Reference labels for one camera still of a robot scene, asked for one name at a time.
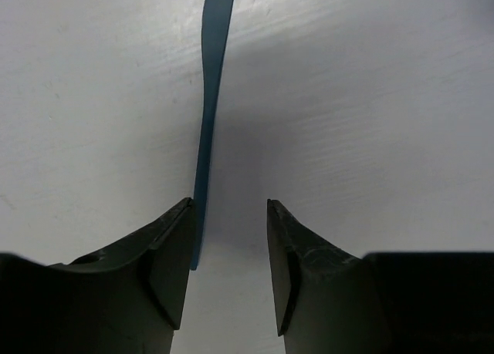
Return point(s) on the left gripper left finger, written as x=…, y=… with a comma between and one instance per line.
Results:
x=127, y=297

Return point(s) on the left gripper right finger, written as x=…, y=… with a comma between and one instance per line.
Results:
x=328, y=301

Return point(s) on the dark blue plastic knife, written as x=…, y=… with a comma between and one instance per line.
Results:
x=215, y=22

